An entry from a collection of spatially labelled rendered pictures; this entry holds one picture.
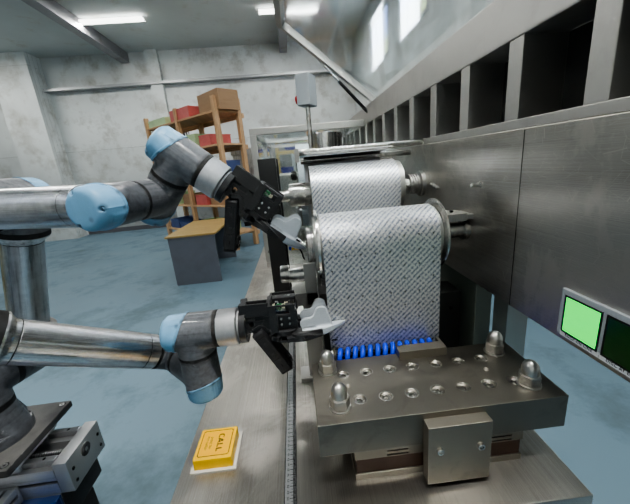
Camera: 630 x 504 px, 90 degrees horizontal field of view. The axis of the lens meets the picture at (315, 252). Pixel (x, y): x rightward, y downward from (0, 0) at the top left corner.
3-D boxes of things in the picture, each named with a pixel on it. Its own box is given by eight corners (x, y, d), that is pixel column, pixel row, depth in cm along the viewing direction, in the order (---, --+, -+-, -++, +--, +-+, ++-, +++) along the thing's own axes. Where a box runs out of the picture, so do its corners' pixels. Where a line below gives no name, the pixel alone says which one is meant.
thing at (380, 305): (331, 352, 68) (324, 272, 63) (437, 340, 69) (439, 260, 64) (331, 354, 67) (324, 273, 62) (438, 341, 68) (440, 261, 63)
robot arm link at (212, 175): (189, 189, 61) (201, 186, 69) (210, 202, 62) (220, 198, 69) (209, 156, 59) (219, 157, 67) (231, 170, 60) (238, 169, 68)
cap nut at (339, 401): (327, 399, 53) (325, 377, 52) (349, 397, 53) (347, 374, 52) (330, 416, 50) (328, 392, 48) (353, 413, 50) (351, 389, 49)
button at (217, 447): (204, 439, 63) (202, 429, 63) (239, 435, 64) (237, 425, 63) (194, 471, 57) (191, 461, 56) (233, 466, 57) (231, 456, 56)
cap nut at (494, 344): (479, 347, 64) (480, 327, 62) (497, 345, 64) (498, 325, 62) (490, 357, 60) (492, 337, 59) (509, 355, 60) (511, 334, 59)
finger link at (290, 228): (318, 232, 64) (280, 206, 63) (301, 255, 65) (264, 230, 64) (317, 230, 67) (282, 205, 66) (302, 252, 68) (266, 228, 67)
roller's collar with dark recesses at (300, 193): (290, 205, 93) (288, 183, 91) (311, 203, 93) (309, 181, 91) (290, 208, 86) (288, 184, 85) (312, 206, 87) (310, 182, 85)
